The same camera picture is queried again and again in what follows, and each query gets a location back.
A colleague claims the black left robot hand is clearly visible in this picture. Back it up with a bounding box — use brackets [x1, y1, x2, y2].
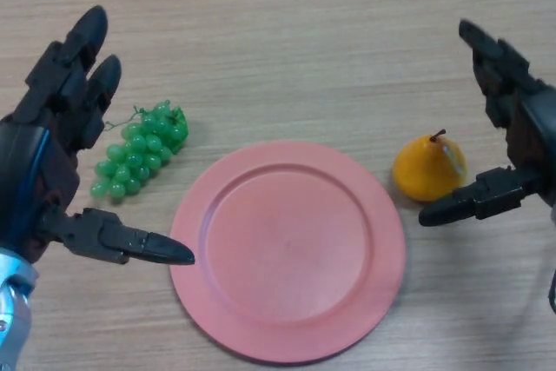
[0, 4, 195, 267]

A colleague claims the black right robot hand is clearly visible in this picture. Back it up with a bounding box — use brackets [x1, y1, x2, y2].
[418, 18, 556, 228]

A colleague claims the yellow pear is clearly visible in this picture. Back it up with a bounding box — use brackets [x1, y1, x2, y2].
[393, 129, 469, 202]

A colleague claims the pink round plate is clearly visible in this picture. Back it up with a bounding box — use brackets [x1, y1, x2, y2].
[168, 140, 407, 366]

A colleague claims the green grape bunch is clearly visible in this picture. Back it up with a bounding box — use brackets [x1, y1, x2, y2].
[89, 100, 190, 203]

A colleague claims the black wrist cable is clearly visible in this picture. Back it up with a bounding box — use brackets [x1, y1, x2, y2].
[546, 269, 556, 315]

